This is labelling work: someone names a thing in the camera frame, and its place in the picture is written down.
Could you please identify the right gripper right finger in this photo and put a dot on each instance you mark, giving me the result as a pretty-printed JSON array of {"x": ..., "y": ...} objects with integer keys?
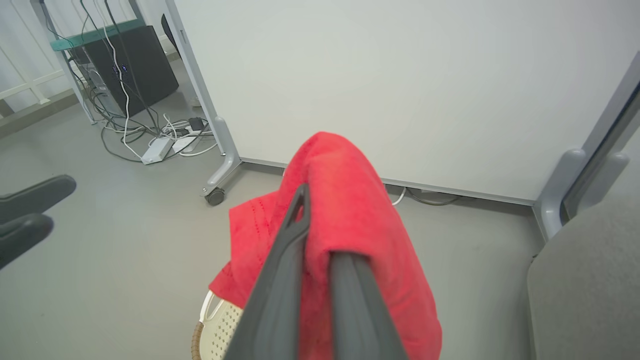
[{"x": 360, "y": 320}]

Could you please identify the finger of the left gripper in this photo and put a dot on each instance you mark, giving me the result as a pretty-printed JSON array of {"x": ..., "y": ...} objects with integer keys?
[
  {"x": 35, "y": 197},
  {"x": 25, "y": 232}
]

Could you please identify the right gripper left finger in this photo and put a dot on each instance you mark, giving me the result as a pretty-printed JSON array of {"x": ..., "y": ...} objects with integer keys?
[{"x": 275, "y": 305}]

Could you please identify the red cloth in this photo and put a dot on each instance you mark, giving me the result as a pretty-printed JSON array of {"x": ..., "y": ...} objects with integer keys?
[{"x": 350, "y": 190}]

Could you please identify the white perforated laundry basket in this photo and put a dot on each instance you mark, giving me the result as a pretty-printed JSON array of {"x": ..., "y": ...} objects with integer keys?
[{"x": 220, "y": 330}]

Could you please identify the white railing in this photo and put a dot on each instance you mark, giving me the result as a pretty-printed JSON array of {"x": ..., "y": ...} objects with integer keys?
[{"x": 30, "y": 85}]

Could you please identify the grey table leg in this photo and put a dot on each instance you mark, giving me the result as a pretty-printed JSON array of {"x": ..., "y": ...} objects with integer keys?
[{"x": 77, "y": 90}]

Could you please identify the black caster wheel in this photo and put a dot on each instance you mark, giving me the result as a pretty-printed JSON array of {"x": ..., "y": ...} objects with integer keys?
[{"x": 215, "y": 197}]

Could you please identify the grey power adapter box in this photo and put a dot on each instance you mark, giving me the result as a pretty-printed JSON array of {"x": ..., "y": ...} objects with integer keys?
[{"x": 157, "y": 150}]

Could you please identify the grey partition foot with caster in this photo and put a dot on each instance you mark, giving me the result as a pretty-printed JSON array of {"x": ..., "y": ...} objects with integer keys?
[{"x": 224, "y": 155}]

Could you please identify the green table top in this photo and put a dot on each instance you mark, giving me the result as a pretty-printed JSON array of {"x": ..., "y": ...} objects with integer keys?
[{"x": 85, "y": 37}]

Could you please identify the black computer tower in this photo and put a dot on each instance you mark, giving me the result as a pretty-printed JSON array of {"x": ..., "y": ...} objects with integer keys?
[{"x": 145, "y": 65}]

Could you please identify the black plug adapter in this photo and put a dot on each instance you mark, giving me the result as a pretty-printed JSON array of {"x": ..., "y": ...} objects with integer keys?
[{"x": 196, "y": 124}]

